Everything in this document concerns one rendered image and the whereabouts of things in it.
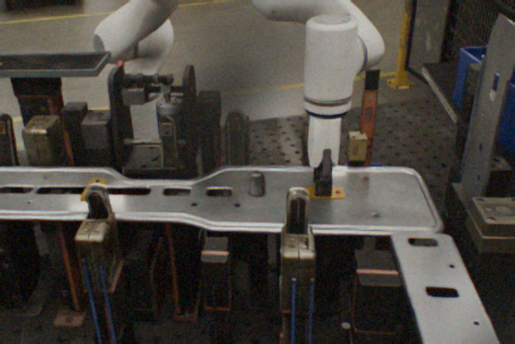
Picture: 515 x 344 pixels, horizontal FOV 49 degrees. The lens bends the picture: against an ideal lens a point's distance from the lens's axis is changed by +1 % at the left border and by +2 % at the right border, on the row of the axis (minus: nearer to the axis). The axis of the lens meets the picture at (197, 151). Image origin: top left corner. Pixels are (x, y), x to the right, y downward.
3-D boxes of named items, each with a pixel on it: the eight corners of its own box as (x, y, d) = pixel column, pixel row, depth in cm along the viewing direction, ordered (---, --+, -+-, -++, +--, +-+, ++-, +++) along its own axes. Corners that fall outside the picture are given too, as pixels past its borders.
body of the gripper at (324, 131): (303, 92, 105) (302, 144, 110) (306, 115, 96) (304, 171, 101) (345, 92, 104) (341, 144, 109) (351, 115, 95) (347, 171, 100)
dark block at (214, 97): (205, 251, 142) (195, 101, 122) (208, 235, 148) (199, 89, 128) (224, 251, 142) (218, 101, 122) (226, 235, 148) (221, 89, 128)
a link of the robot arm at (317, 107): (302, 83, 103) (302, 97, 105) (304, 102, 96) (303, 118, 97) (349, 82, 102) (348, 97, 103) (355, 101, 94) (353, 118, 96)
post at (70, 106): (86, 246, 148) (60, 108, 128) (92, 234, 152) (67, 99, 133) (105, 246, 147) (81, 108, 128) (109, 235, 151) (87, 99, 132)
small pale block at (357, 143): (339, 275, 132) (349, 139, 114) (337, 265, 135) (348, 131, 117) (354, 276, 131) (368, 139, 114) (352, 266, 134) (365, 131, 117)
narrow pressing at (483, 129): (476, 217, 99) (518, 29, 83) (457, 183, 109) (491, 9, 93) (480, 217, 99) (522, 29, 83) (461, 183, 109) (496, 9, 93)
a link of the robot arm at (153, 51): (112, 95, 167) (99, 17, 155) (164, 77, 176) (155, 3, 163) (131, 108, 158) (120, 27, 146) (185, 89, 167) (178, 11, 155)
